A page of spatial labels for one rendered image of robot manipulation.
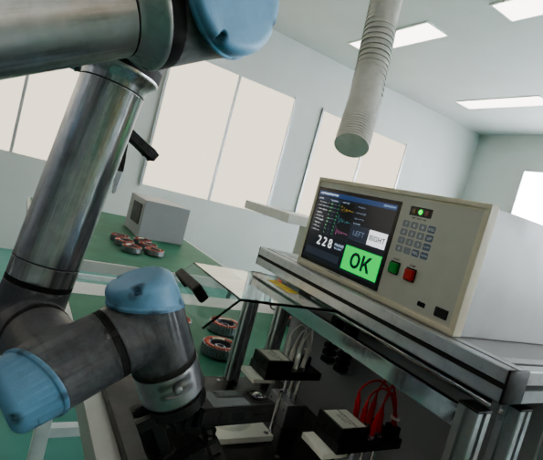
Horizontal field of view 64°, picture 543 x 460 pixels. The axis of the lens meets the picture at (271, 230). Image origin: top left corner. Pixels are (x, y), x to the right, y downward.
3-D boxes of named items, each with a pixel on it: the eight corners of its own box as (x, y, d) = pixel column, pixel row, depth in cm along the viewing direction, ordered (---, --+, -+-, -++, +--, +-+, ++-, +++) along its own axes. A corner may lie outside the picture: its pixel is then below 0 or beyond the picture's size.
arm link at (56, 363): (-6, 395, 46) (95, 343, 53) (24, 459, 38) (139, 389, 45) (-35, 334, 43) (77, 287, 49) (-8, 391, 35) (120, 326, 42)
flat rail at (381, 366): (464, 433, 57) (470, 412, 57) (253, 287, 110) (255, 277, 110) (469, 433, 58) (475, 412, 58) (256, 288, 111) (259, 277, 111)
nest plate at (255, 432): (204, 446, 81) (205, 440, 81) (180, 402, 94) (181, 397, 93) (272, 441, 88) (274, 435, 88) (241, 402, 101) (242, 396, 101)
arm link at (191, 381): (184, 336, 55) (208, 366, 48) (193, 366, 56) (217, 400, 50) (125, 361, 52) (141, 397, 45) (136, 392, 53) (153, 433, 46)
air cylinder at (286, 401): (281, 429, 94) (287, 405, 94) (265, 410, 100) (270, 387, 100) (299, 428, 97) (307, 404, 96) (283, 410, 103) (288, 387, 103)
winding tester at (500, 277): (452, 337, 65) (493, 203, 63) (296, 261, 102) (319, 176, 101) (577, 349, 85) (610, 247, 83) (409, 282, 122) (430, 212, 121)
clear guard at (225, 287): (201, 329, 72) (210, 295, 72) (162, 285, 93) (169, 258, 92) (349, 340, 89) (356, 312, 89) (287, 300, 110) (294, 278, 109)
